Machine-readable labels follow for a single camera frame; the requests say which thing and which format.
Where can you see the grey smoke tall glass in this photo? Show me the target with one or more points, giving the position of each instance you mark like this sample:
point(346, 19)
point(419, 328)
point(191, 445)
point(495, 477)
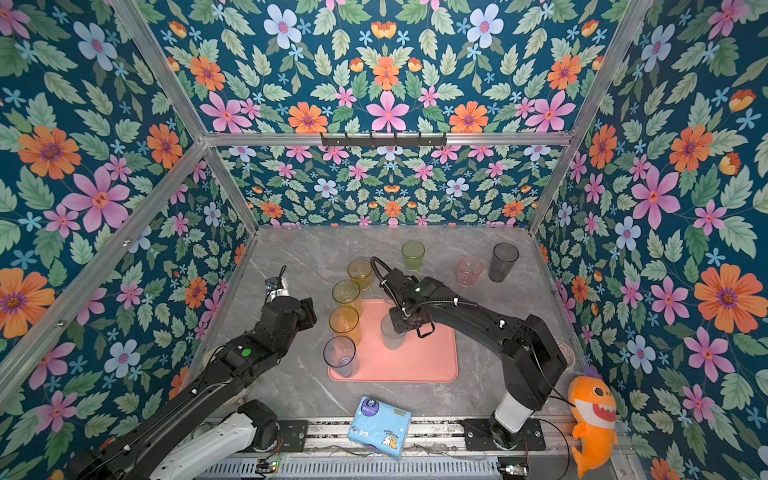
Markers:
point(504, 257)

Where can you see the blue tall glass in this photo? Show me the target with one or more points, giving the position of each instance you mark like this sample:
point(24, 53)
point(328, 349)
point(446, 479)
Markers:
point(340, 355)

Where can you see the blue tissue pack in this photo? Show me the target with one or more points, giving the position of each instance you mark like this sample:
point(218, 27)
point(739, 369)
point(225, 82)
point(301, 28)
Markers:
point(380, 426)

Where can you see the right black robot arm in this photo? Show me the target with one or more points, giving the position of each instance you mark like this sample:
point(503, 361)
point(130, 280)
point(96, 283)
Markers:
point(532, 362)

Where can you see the teal tall glass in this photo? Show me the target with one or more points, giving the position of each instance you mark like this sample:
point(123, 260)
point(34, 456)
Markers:
point(390, 338)

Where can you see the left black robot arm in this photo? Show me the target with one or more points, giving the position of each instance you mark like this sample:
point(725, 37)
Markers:
point(234, 366)

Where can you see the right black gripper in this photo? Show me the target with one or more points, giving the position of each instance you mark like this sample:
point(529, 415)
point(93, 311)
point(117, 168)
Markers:
point(398, 325)

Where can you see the light green tall glass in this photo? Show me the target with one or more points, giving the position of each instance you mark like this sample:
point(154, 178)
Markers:
point(347, 292)

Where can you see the black hook rail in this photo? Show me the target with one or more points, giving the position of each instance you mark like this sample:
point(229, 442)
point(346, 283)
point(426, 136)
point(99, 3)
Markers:
point(371, 140)

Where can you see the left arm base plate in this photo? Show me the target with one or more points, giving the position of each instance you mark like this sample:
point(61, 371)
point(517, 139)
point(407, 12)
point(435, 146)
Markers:
point(292, 436)

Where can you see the orange shark plush toy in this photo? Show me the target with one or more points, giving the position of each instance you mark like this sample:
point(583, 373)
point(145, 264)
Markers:
point(594, 408)

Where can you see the short green glass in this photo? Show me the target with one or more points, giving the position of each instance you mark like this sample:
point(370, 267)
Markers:
point(413, 253)

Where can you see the tape roll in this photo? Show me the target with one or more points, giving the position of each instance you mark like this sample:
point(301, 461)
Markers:
point(568, 354)

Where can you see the short amber glass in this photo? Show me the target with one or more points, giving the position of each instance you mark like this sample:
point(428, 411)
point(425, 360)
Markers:
point(360, 270)

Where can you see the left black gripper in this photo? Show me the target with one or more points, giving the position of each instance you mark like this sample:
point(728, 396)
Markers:
point(306, 311)

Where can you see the short pink glass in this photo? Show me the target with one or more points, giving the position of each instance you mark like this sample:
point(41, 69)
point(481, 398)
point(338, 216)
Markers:
point(469, 269)

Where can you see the pink plastic tray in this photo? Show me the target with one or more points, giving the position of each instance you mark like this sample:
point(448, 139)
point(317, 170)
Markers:
point(432, 359)

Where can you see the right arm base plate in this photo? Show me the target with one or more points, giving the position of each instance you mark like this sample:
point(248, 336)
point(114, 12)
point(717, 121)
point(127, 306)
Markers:
point(480, 435)

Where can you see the yellow tall glass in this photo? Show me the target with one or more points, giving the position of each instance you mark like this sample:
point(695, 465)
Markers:
point(345, 321)

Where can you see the white vent grille strip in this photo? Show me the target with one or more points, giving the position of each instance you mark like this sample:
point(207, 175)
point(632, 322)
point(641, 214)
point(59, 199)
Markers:
point(356, 468)

